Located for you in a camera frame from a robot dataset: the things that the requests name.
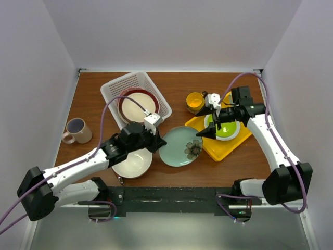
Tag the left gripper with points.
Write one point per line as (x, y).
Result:
(156, 141)

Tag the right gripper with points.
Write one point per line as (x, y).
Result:
(209, 132)

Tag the yellow mug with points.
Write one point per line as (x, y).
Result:
(196, 95)

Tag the pale green bottom plate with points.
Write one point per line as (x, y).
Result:
(182, 148)

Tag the white ceramic bowl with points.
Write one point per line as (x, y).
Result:
(136, 164)

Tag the cream pink floral plate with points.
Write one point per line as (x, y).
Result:
(129, 108)

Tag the pink beige mug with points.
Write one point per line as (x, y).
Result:
(77, 131)

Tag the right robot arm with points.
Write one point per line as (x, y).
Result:
(289, 179)

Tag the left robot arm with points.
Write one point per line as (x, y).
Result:
(37, 190)

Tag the woven coaster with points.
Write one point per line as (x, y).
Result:
(195, 105)

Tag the green white bowl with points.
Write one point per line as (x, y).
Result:
(228, 131)

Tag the yellow plastic tray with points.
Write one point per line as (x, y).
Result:
(216, 149)

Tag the white plastic basket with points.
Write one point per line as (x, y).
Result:
(135, 80)

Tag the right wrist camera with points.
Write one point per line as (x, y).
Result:
(212, 101)

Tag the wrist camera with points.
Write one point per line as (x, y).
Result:
(152, 121)
(212, 101)

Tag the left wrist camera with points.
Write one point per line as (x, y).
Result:
(152, 121)

